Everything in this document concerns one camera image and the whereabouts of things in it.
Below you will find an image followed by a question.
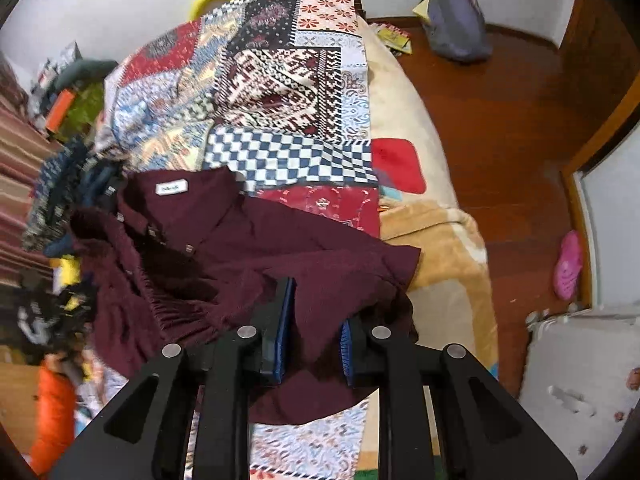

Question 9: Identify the orange box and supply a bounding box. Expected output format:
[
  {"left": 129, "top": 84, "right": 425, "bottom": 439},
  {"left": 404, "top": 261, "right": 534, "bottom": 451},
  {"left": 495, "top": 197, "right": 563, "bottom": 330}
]
[{"left": 43, "top": 88, "right": 76, "bottom": 131}]

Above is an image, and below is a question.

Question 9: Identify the folded black patterned garment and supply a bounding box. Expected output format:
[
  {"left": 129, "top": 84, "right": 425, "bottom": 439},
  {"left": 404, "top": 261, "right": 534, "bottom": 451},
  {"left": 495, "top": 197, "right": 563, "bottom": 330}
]
[{"left": 22, "top": 137, "right": 108, "bottom": 254}]

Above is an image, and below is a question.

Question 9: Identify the beige blanket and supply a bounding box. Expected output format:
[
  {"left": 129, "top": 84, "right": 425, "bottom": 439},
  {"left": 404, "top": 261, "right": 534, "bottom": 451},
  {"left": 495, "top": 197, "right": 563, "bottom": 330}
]
[{"left": 357, "top": 20, "right": 501, "bottom": 396}]

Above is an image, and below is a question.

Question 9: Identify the black printed garment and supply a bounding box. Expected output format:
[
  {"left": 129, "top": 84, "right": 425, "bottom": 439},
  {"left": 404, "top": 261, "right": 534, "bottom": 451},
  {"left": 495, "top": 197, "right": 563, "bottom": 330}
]
[{"left": 15, "top": 285, "right": 92, "bottom": 352}]

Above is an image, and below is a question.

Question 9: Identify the folded navy garment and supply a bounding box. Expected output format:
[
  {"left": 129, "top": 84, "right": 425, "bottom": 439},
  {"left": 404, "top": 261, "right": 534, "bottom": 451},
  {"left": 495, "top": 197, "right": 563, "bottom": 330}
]
[{"left": 42, "top": 160, "right": 126, "bottom": 257}]

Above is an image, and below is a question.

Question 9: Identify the grey backpack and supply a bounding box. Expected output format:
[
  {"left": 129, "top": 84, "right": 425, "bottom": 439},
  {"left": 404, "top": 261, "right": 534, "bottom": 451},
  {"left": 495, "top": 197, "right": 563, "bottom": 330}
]
[{"left": 423, "top": 0, "right": 494, "bottom": 64}]

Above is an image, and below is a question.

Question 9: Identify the striped brown curtain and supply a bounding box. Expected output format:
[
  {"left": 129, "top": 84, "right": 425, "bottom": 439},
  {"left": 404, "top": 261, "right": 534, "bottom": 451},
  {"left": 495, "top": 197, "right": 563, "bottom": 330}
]
[{"left": 0, "top": 55, "right": 71, "bottom": 283}]

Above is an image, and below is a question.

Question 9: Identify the dark grey pillow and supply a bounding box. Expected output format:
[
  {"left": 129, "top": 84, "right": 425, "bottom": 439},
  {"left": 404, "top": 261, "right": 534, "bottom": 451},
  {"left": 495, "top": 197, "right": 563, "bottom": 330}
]
[{"left": 53, "top": 58, "right": 119, "bottom": 92}]

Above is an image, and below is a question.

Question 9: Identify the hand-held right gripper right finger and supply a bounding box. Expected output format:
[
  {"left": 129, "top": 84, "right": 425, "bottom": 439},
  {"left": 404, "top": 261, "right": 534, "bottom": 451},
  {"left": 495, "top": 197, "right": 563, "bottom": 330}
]
[{"left": 339, "top": 316, "right": 581, "bottom": 480}]

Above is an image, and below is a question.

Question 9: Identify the patchwork printed bedspread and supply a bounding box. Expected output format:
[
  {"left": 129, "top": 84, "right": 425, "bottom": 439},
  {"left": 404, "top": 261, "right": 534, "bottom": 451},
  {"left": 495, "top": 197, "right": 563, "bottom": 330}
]
[{"left": 95, "top": 0, "right": 383, "bottom": 480}]

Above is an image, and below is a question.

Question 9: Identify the maroon button-up shirt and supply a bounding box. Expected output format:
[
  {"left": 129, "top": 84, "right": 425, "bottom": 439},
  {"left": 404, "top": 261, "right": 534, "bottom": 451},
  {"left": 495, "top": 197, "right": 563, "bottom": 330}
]
[{"left": 70, "top": 167, "right": 424, "bottom": 426}]

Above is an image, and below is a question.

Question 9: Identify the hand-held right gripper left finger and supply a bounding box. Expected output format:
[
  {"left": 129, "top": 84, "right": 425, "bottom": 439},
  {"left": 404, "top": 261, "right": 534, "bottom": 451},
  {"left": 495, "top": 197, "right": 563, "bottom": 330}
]
[{"left": 47, "top": 276, "right": 301, "bottom": 480}]

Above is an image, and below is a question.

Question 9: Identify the pink slipper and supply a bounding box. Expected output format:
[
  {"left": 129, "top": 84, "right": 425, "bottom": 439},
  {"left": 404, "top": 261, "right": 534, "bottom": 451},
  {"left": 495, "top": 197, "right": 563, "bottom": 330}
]
[{"left": 552, "top": 229, "right": 584, "bottom": 301}]

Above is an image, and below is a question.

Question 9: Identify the yellow garment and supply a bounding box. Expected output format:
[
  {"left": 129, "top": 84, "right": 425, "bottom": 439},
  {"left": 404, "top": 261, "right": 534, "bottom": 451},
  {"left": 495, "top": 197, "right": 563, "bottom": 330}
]
[{"left": 52, "top": 255, "right": 96, "bottom": 312}]

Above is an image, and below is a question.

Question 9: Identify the orange garment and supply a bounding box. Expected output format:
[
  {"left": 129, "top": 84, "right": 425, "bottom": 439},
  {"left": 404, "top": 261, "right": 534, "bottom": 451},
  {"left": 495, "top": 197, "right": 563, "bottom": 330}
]
[{"left": 30, "top": 354, "right": 79, "bottom": 476}]

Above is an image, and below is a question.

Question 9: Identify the pile of clutter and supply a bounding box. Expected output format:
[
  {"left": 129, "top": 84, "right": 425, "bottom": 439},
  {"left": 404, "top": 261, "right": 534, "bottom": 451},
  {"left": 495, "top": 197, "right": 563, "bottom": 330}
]
[{"left": 30, "top": 42, "right": 84, "bottom": 92}]

